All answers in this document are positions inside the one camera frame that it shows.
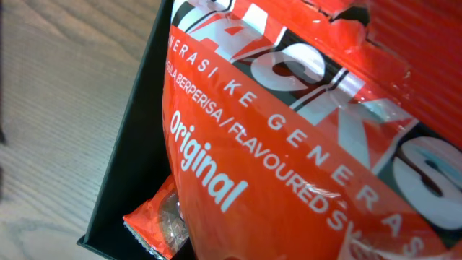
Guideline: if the Haribo gummy bag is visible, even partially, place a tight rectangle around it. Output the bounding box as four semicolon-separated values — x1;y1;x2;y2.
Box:
123;175;189;259

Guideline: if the red Hacks candy bag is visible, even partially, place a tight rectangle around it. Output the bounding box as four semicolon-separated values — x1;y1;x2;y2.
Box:
162;0;461;259

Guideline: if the dark green open box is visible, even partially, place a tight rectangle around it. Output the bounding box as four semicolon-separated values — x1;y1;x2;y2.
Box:
77;1;195;260

